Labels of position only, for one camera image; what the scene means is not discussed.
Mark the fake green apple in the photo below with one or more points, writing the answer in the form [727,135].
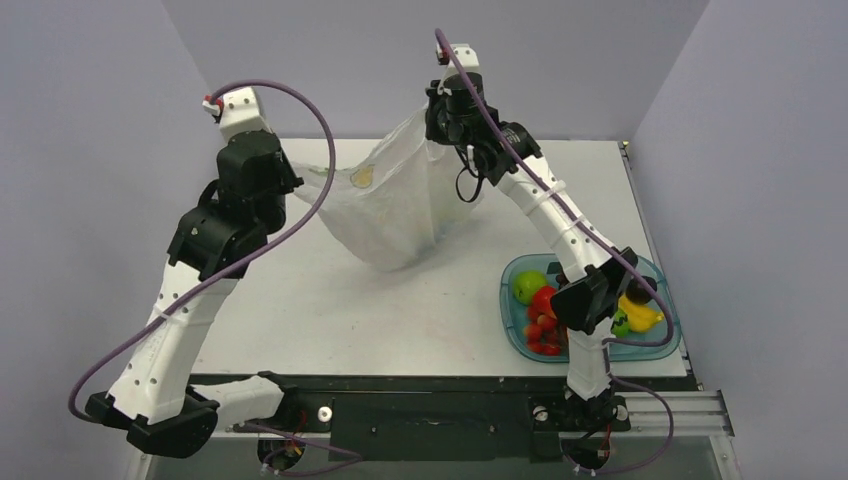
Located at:
[525,284]

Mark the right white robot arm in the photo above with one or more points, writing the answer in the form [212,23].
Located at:
[507,156]

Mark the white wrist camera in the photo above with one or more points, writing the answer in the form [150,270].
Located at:
[466,55]
[236,112]

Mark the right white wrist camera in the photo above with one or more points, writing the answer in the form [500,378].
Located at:
[466,55]

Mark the fake yellow banana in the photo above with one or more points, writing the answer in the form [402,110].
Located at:
[642,318]

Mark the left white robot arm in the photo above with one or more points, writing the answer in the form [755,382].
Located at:
[208,255]

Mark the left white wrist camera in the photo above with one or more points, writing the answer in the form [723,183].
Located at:
[236,112]

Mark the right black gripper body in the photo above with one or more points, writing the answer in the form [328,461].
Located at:
[433,125]

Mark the fake red strawberry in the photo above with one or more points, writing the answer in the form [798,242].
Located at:
[541,301]

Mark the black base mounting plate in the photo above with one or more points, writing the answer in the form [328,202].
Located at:
[442,418]

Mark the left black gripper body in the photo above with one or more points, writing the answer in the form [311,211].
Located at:
[291,180]

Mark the white plastic bag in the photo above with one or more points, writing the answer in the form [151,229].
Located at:
[398,203]

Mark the fake dark plum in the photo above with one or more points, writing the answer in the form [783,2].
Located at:
[639,291]

